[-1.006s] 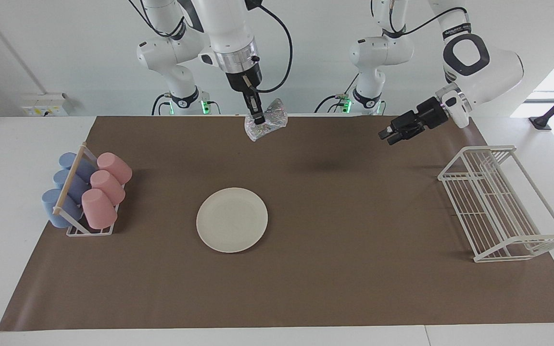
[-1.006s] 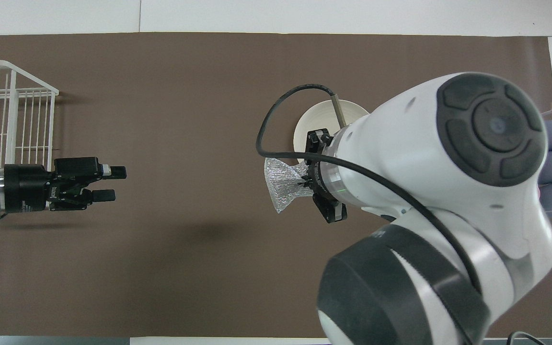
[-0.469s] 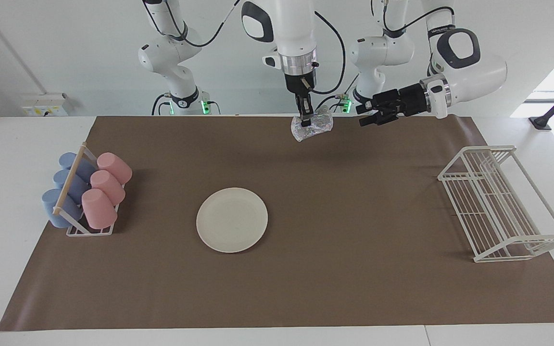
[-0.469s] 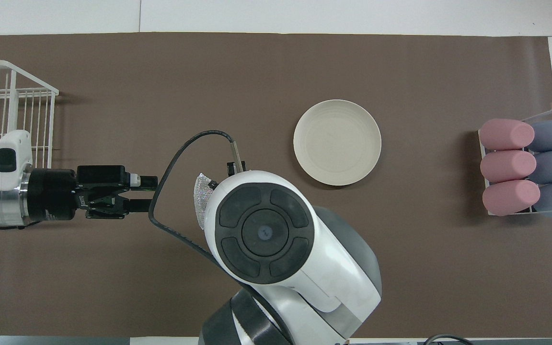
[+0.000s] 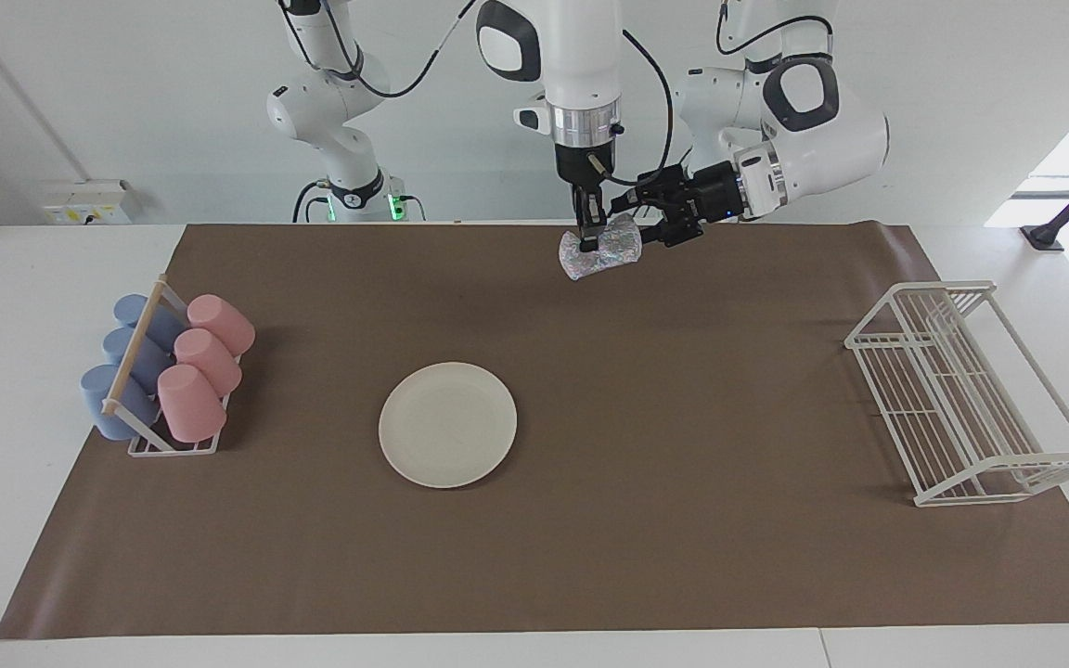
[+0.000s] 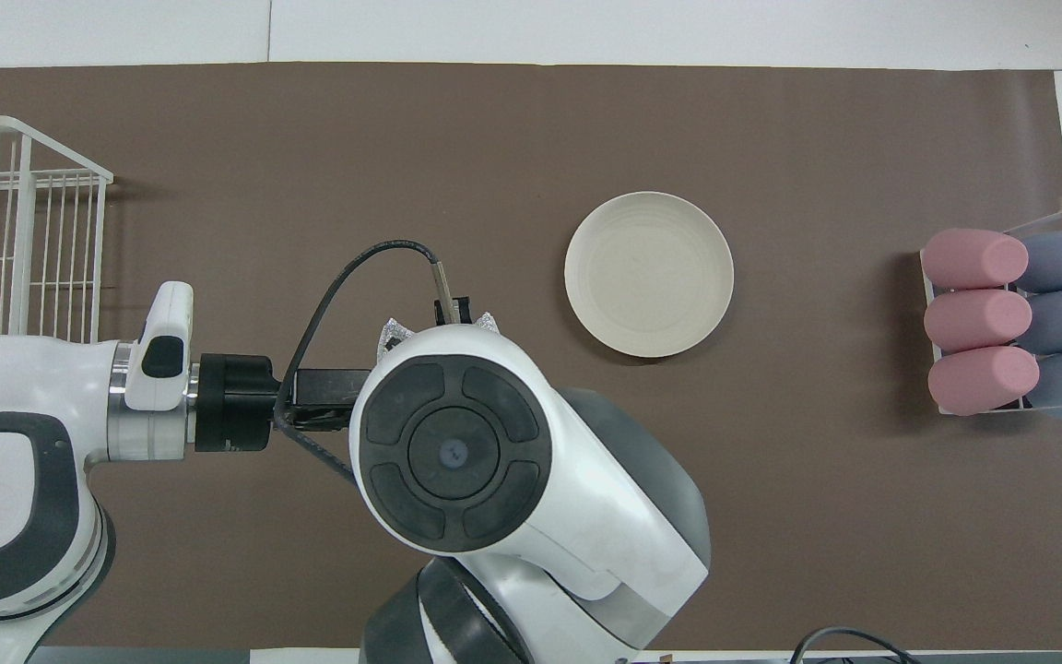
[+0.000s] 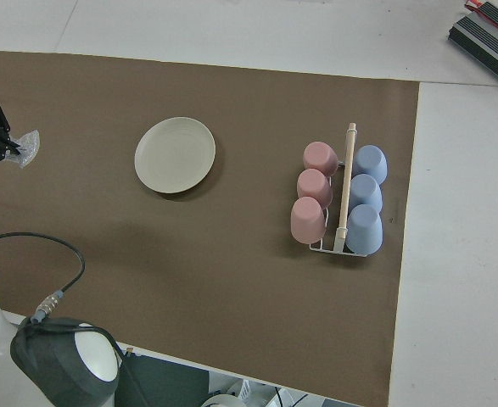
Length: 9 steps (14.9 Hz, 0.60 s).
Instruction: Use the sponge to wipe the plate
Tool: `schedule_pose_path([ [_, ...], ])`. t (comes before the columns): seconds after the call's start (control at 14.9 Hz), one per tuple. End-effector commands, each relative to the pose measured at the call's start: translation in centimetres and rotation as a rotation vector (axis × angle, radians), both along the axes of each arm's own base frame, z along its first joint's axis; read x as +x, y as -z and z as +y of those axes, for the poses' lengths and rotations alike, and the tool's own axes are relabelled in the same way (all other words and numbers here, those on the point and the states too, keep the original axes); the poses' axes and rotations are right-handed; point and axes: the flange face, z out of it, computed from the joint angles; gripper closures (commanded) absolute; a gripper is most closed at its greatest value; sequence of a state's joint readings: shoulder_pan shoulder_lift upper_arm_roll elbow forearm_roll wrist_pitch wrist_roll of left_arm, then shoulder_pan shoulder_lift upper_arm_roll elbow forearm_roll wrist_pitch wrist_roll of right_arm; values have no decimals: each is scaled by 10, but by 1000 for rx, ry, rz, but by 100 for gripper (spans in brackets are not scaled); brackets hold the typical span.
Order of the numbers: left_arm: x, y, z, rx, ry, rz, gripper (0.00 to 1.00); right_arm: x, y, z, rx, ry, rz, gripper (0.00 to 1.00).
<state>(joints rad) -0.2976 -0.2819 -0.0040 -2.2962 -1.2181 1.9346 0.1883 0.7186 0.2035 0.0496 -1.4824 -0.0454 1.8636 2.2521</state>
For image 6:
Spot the white wire dish rack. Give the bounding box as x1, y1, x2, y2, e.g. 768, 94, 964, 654
0, 115, 114, 344

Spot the brown table mat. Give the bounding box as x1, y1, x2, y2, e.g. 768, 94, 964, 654
0, 62, 1062, 651

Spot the pink plastic cup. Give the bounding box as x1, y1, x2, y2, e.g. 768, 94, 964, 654
921, 229, 1030, 290
924, 289, 1033, 353
927, 346, 1041, 416

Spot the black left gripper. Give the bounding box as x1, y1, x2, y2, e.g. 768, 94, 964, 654
192, 353, 371, 453

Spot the black cable loop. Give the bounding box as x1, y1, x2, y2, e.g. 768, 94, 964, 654
789, 626, 921, 664

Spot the cream round plate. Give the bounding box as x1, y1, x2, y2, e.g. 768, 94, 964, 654
564, 191, 735, 359

